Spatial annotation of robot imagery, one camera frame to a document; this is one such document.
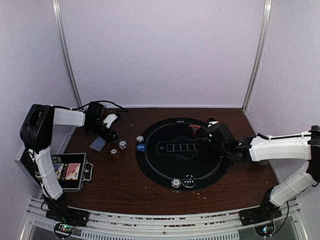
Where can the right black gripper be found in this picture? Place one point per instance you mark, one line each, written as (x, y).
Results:
(203, 141)

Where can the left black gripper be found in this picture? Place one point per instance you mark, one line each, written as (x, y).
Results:
(106, 135)

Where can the blue white chip stack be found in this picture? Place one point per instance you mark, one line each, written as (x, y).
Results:
(122, 144)

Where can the red black all-in triangle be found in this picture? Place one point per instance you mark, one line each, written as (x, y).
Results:
(195, 128)

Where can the blue white chips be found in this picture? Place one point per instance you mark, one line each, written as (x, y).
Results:
(139, 138)
(176, 183)

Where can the blue small blind button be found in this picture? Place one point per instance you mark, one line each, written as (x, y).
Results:
(140, 147)

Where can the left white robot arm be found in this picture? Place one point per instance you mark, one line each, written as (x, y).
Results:
(36, 134)

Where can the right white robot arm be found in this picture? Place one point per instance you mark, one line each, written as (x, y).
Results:
(262, 148)

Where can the blue card deck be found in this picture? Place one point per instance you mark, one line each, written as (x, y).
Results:
(98, 144)

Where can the green white chip stack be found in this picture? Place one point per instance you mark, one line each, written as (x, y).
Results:
(115, 139)

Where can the red black chip stack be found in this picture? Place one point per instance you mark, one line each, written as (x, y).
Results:
(115, 153)

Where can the aluminium poker case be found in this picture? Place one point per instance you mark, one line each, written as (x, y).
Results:
(85, 174)

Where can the round black poker mat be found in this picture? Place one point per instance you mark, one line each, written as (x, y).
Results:
(171, 153)

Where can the red card box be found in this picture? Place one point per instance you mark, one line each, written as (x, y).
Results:
(72, 173)

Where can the chips in case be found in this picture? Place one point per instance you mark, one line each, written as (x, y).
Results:
(56, 159)

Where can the yellow blue card box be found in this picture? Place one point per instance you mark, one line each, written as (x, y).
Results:
(58, 168)

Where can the right aluminium frame post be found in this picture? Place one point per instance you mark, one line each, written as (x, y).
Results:
(261, 46)

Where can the aluminium frame post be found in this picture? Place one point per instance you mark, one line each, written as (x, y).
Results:
(261, 46)
(65, 53)

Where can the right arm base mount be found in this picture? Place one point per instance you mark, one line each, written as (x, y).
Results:
(258, 215)

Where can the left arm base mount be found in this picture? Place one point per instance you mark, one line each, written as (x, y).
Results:
(72, 216)

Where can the aluminium front rail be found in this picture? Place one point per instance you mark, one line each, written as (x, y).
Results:
(225, 225)

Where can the left aluminium frame post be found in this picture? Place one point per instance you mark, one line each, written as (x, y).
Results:
(65, 53)

